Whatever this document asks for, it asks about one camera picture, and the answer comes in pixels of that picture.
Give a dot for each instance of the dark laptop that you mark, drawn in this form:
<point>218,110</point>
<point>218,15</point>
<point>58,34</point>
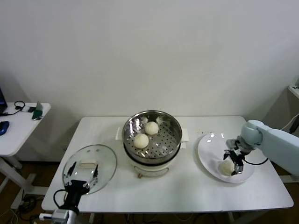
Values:
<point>2,100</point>

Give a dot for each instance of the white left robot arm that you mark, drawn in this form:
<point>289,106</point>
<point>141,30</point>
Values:
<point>73,218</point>

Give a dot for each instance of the white round plate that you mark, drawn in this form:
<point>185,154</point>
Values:
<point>210,149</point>

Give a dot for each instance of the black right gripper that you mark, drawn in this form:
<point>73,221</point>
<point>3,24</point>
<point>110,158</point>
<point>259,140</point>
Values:
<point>237,157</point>

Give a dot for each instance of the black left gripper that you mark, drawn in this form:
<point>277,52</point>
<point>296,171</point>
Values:
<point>76,189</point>

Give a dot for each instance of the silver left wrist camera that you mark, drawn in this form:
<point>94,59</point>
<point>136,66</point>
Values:
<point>60,214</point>

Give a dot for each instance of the white steamed baozi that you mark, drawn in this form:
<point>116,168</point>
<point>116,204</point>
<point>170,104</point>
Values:
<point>225,168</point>
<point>152,128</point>
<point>141,140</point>

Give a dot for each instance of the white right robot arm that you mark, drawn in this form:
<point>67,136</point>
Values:
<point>278,147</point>

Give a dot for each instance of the blue computer mouse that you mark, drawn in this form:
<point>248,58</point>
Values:
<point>4,127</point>

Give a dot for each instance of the white furniture base frame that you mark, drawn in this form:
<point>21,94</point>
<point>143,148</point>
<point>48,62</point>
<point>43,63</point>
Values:
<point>289,179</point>

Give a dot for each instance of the white shelf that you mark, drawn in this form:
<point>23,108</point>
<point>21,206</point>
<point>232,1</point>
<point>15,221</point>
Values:
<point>294,89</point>

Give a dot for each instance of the white electric cooking pot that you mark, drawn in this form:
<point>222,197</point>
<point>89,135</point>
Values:
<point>149,169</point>

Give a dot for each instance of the stainless steel steamer basket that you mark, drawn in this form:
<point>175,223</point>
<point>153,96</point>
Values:
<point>165,142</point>

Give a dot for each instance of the white side table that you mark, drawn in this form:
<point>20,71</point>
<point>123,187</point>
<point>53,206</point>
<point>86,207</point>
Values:
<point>21,135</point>

